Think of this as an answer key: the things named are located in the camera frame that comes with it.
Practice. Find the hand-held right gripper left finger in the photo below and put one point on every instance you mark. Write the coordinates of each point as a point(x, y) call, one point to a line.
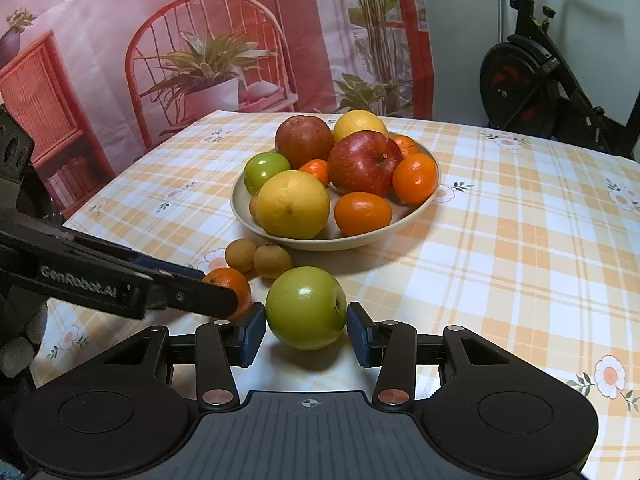
point(252, 335)

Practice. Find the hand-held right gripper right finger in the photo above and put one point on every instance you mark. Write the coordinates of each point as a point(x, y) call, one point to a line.
point(356, 332)

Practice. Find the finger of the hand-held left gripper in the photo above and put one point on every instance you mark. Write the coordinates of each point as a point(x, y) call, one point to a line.
point(170, 266)
point(200, 297)

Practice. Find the orange tangerine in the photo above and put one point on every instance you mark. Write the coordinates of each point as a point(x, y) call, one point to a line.
point(316, 170)
point(232, 282)
point(406, 146)
point(362, 214)
point(415, 177)

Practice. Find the large green apple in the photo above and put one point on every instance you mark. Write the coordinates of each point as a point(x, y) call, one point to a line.
point(305, 310)

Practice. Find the beige ceramic plate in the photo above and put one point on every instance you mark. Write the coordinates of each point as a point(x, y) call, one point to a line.
point(320, 245)

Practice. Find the large yellow lemon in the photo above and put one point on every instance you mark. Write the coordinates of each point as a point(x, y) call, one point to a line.
point(292, 205)

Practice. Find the small green apple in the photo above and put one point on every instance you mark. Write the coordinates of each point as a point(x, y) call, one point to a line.
point(265, 170)

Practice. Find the shiny red apple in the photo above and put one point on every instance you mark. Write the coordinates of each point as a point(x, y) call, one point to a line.
point(362, 165)

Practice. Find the dull brownish red apple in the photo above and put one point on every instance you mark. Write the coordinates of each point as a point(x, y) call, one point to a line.
point(302, 140)

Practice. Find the person's left hand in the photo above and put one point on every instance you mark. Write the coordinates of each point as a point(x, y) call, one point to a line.
point(20, 355)

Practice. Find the small brown kiwi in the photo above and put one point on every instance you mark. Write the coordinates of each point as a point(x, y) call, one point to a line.
point(240, 255)
point(273, 261)

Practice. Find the orange checked floral tablecloth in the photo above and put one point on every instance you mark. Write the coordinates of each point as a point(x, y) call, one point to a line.
point(500, 260)

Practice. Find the black exercise bike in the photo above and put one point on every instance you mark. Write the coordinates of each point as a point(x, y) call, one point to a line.
point(520, 85)

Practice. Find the metal stand pole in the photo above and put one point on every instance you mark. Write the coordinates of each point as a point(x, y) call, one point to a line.
point(498, 0)

